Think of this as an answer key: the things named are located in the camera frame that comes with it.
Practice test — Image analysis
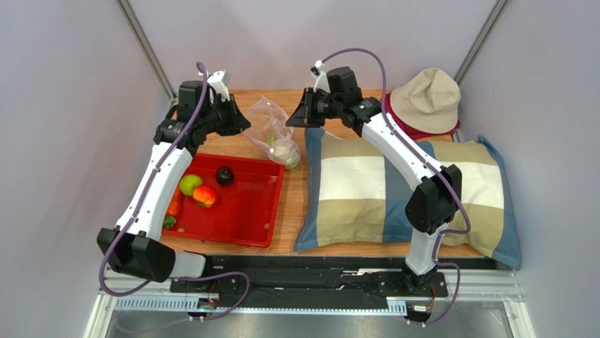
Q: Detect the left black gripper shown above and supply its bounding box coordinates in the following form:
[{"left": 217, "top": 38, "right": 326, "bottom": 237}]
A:
[{"left": 199, "top": 94, "right": 251, "bottom": 137}]

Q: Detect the clear zip top bag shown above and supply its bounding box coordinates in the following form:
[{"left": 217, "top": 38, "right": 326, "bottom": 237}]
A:
[{"left": 243, "top": 96, "right": 298, "bottom": 158}]

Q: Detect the white green cauliflower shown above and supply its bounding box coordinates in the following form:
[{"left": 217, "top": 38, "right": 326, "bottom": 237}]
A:
[{"left": 267, "top": 134, "right": 301, "bottom": 170}]

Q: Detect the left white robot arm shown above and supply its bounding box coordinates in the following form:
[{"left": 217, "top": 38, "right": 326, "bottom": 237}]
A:
[{"left": 96, "top": 75, "right": 251, "bottom": 296}]

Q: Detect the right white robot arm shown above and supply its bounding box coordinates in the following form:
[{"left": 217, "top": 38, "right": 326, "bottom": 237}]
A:
[{"left": 286, "top": 61, "right": 462, "bottom": 294}]

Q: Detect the dark purple mangosteen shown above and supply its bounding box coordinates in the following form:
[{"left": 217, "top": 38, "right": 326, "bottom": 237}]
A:
[{"left": 215, "top": 167, "right": 235, "bottom": 187}]

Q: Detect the red yellow apple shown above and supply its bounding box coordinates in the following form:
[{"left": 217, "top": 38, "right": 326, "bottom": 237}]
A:
[{"left": 192, "top": 184, "right": 218, "bottom": 208}]

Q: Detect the green apple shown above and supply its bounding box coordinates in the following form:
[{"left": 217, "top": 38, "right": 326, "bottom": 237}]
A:
[{"left": 179, "top": 175, "right": 204, "bottom": 196}]

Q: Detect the red plastic tray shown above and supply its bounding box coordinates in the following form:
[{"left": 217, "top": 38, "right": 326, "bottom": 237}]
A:
[{"left": 162, "top": 154, "right": 285, "bottom": 247}]

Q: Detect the plaid blue beige pillow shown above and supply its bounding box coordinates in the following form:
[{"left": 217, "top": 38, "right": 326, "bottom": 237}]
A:
[{"left": 294, "top": 129, "right": 522, "bottom": 269}]

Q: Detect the orange carrot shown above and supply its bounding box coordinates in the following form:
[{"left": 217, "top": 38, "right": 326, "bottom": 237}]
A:
[{"left": 166, "top": 187, "right": 182, "bottom": 218}]

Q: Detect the red folded cloth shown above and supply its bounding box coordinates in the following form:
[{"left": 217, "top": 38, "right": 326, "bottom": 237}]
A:
[{"left": 385, "top": 93, "right": 456, "bottom": 140}]

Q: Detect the beige bucket hat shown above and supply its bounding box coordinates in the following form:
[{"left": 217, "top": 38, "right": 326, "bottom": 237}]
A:
[{"left": 388, "top": 68, "right": 461, "bottom": 134}]

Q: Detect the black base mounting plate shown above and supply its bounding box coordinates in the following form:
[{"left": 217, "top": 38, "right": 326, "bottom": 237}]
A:
[{"left": 166, "top": 255, "right": 449, "bottom": 310}]

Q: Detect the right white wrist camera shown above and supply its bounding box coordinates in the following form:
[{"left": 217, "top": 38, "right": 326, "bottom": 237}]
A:
[{"left": 310, "top": 60, "right": 330, "bottom": 92}]

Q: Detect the aluminium frame rail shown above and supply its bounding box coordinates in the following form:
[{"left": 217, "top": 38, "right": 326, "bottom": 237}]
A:
[{"left": 86, "top": 266, "right": 535, "bottom": 337}]

